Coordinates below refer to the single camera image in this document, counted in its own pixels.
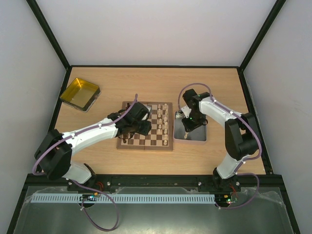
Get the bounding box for pink metal tin tray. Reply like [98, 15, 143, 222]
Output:
[173, 111, 208, 144]

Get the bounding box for wooden chess board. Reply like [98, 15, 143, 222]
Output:
[117, 102, 173, 151]

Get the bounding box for slotted grey cable duct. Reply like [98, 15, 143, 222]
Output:
[30, 194, 215, 204]

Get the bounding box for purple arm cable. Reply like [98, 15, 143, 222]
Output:
[177, 82, 262, 210]
[32, 94, 121, 231]

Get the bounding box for yellow tin lid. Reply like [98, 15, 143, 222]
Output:
[60, 78, 101, 112]

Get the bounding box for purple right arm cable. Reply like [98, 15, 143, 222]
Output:
[177, 82, 262, 210]

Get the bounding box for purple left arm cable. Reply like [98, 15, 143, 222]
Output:
[32, 94, 121, 231]

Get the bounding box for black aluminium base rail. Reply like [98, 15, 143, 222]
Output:
[24, 174, 286, 194]

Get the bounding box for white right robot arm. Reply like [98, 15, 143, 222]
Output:
[178, 89, 262, 191]

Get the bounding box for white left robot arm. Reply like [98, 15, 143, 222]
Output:
[32, 102, 152, 184]

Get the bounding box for black enclosure frame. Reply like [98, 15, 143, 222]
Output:
[4, 0, 302, 234]

